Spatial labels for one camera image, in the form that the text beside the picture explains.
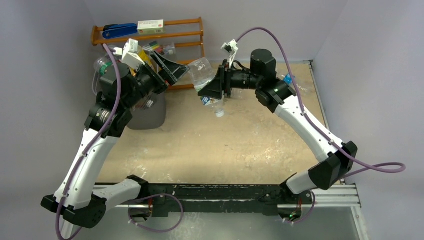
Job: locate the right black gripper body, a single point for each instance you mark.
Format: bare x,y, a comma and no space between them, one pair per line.
226,79

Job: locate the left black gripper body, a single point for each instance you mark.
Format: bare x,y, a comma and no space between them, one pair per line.
147,81

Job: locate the crushed bottle blue white label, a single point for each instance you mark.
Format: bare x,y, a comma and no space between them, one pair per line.
201,73

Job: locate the yellow bottle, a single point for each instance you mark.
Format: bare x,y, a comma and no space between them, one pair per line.
137,56

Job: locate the bottle green cap green label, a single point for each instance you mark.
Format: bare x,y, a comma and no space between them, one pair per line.
101,64

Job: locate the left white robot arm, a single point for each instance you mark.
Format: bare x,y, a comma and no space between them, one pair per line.
122,87

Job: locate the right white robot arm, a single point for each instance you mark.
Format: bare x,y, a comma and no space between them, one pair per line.
332,153

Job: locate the grey mesh waste bin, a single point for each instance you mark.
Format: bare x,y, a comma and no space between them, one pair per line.
148,114

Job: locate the clear jar of clips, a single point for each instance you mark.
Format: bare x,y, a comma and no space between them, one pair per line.
169,49

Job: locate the clear bottle blue label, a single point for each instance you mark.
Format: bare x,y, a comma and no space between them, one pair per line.
298,84

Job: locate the pack of coloured markers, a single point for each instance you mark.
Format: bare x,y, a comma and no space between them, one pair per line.
154,47

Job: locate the white and red box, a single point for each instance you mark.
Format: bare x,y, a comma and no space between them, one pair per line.
150,27

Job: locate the wooden slatted shelf rack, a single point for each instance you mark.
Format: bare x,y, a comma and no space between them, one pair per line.
187,35

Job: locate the blue stapler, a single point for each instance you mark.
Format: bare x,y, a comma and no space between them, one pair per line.
113,31

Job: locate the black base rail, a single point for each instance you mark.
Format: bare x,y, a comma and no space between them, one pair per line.
264,199

